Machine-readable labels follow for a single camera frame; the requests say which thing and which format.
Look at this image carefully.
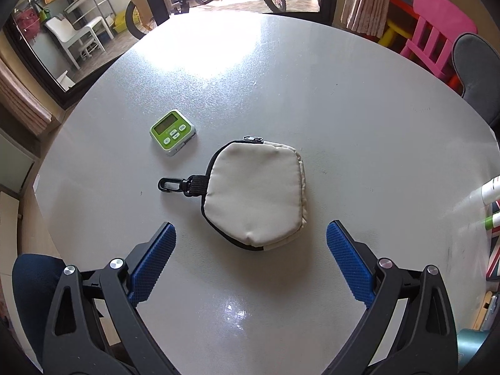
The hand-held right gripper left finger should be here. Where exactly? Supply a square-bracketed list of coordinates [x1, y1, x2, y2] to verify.
[41, 221, 178, 375]

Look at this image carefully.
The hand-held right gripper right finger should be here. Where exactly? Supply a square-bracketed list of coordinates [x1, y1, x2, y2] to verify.
[326, 219, 458, 375]

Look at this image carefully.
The beige zip pouch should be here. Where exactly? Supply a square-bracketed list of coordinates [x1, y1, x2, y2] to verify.
[158, 135, 311, 251]

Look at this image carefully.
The person's leg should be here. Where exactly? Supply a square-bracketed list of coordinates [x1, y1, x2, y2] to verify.
[12, 254, 67, 372]

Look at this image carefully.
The green digital timer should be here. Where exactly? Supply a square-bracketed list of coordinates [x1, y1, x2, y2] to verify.
[149, 109, 196, 158]

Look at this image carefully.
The flag print tissue box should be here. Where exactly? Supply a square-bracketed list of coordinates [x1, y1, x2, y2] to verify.
[486, 199, 500, 278]

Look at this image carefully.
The teal metal bottle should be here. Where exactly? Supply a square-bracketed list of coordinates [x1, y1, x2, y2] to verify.
[457, 328, 493, 372]

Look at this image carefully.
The white tube with green cap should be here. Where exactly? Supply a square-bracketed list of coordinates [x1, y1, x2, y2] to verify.
[483, 213, 500, 237]

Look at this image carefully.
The white cream tube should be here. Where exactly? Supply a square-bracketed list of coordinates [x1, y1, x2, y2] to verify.
[482, 176, 500, 206]

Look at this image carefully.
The pink striped curtain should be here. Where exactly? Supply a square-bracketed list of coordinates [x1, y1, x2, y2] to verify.
[0, 57, 53, 137]

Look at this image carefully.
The red and yellow children's table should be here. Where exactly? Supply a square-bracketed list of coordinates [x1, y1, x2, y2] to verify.
[377, 0, 415, 48]

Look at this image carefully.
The grey padded chair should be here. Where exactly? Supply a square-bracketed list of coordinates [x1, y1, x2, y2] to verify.
[453, 33, 500, 98]

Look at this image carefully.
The white plastic chair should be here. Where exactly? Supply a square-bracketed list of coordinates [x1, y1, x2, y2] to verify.
[45, 16, 116, 67]

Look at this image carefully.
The cardboard box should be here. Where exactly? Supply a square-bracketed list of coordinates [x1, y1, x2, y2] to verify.
[131, 0, 158, 28]

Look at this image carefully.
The beige patterned curtain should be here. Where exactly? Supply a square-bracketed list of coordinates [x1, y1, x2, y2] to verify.
[340, 0, 393, 38]

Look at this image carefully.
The pink children's chair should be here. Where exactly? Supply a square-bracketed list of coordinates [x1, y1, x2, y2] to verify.
[400, 0, 479, 83]

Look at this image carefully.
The red bag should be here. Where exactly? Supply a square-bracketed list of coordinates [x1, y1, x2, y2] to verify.
[13, 8, 42, 38]

